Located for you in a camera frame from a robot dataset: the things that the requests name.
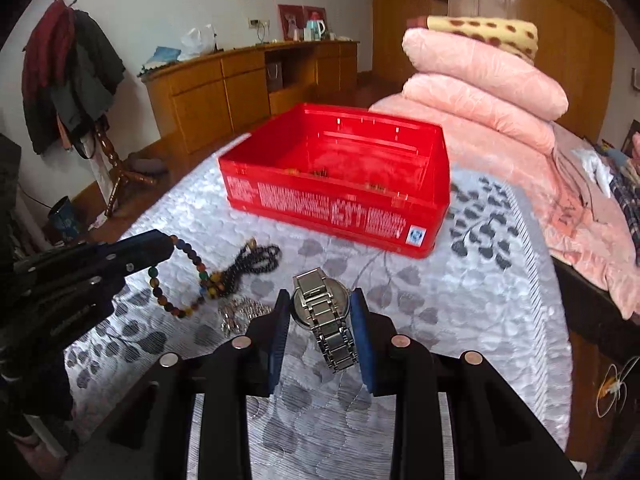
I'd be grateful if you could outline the dark grey jacket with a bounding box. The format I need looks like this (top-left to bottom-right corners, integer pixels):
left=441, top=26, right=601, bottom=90
left=23, top=8, right=125, bottom=155

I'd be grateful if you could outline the white leaf-patterned quilt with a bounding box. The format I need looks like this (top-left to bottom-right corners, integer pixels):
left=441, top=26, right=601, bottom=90
left=65, top=152, right=577, bottom=479

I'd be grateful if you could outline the black bead necklace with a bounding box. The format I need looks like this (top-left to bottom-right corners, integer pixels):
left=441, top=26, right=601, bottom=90
left=209, top=237, right=283, bottom=299

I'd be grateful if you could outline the yellow brown-spotted blanket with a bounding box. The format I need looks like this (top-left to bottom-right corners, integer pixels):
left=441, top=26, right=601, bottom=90
left=407, top=15, right=538, bottom=65

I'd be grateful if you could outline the red photo frame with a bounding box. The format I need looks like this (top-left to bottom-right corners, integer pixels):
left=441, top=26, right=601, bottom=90
left=278, top=3, right=330, bottom=41

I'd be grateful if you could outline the wall intercom phone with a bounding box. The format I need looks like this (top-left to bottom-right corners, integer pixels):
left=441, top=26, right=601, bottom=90
left=630, top=67, right=640, bottom=92

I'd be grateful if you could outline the silver metal wristwatch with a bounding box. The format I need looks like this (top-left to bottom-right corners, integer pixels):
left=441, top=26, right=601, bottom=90
left=291, top=268, right=357, bottom=373

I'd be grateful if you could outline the silver ball chain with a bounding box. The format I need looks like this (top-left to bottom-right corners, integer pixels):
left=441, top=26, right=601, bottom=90
left=217, top=294, right=275, bottom=339

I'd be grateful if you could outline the wooden coat stand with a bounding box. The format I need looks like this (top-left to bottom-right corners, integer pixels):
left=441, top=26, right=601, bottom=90
left=93, top=115, right=157, bottom=219

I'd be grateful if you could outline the white plastic bag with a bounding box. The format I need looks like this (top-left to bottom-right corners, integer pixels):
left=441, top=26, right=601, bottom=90
left=178, top=24, right=217, bottom=62

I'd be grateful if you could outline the plaid folded clothing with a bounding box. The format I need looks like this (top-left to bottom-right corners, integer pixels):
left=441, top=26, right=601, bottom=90
left=608, top=158, right=640, bottom=266

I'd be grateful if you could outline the multicolour bead bracelet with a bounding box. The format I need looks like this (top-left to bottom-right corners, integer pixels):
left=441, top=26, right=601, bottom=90
left=146, top=234, right=226, bottom=320

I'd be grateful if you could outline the pink bed sheet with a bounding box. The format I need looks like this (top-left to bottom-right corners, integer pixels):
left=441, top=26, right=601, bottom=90
left=370, top=94, right=639, bottom=320

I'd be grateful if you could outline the dark blue waste bin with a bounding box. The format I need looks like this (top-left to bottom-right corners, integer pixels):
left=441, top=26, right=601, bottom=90
left=48, top=196, right=81, bottom=243

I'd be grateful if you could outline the wooden sideboard cabinet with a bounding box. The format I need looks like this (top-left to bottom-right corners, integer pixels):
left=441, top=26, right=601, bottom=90
left=141, top=40, right=358, bottom=166

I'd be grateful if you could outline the pink folded duvet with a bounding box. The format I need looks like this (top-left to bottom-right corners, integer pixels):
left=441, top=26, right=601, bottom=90
left=401, top=28, right=570, bottom=122
left=402, top=74, right=555, bottom=155

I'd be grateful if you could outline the upper pink folded duvet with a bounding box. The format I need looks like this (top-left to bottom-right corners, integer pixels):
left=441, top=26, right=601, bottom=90
left=401, top=28, right=570, bottom=122

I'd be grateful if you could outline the dark red coat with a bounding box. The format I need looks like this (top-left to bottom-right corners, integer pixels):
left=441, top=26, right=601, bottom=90
left=22, top=0, right=75, bottom=103

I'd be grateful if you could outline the blue folded cloth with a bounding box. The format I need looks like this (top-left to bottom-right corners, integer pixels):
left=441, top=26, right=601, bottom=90
left=138, top=47, right=181, bottom=78

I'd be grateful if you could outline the wooden wardrobe wall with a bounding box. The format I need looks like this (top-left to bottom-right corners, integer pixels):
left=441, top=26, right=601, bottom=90
left=352, top=0, right=618, bottom=143

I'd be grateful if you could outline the teal electric kettle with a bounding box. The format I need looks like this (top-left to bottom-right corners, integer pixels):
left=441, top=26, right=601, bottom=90
left=305, top=10, right=326, bottom=41

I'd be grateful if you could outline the lower pink folded duvet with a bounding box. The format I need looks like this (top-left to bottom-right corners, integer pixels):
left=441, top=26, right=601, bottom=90
left=402, top=74, right=555, bottom=155

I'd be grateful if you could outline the red metal tin box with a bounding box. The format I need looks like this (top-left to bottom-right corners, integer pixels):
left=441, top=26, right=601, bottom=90
left=218, top=103, right=450, bottom=259

